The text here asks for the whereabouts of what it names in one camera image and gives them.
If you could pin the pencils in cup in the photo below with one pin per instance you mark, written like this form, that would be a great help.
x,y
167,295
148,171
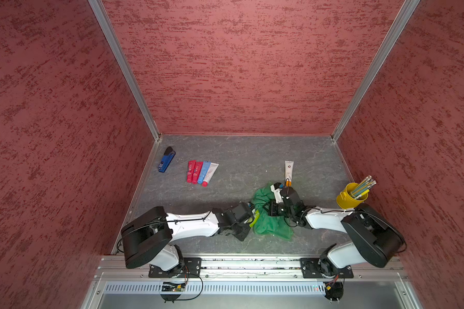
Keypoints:
x,y
363,187

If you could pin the yellow cup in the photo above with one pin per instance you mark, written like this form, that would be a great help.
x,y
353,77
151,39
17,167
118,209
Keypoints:
x,y
346,201

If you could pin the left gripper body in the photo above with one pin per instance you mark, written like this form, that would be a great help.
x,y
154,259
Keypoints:
x,y
240,231

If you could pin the right corner aluminium profile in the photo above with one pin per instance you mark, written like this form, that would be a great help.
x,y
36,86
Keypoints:
x,y
400,21

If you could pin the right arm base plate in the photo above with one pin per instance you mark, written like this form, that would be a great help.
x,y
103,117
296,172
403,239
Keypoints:
x,y
316,268

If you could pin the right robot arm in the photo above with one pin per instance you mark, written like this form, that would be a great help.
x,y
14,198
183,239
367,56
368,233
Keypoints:
x,y
373,239

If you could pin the blue stapler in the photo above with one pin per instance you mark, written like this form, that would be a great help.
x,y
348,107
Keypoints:
x,y
168,156

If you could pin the corner aluminium profile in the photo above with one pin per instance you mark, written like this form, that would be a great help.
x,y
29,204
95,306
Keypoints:
x,y
400,21
116,48

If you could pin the left corner aluminium profile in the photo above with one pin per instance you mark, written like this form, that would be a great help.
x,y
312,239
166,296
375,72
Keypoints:
x,y
116,48

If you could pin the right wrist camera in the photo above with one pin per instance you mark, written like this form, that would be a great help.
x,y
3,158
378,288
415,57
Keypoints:
x,y
276,190

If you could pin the white tube pink cap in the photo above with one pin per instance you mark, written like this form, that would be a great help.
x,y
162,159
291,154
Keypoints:
x,y
210,172

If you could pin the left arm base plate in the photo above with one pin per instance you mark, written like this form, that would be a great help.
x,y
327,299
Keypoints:
x,y
184,268

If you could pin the blue toothpaste tube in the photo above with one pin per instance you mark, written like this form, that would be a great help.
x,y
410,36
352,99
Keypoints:
x,y
204,169

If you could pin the pink toothpaste tube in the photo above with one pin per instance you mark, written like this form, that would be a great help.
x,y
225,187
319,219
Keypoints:
x,y
196,172
190,171

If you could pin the green microfiber cloth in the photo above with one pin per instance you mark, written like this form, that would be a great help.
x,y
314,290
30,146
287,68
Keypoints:
x,y
266,224

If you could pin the lime green toothpaste tube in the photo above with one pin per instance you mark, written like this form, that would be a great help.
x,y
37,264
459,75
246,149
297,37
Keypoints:
x,y
255,219

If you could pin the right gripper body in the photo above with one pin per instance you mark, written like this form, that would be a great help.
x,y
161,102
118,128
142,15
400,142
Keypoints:
x,y
280,209

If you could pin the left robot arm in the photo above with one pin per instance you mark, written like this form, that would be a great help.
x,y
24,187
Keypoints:
x,y
149,238

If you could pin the white tube orange cap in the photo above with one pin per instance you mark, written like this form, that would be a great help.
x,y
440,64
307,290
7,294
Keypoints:
x,y
288,173

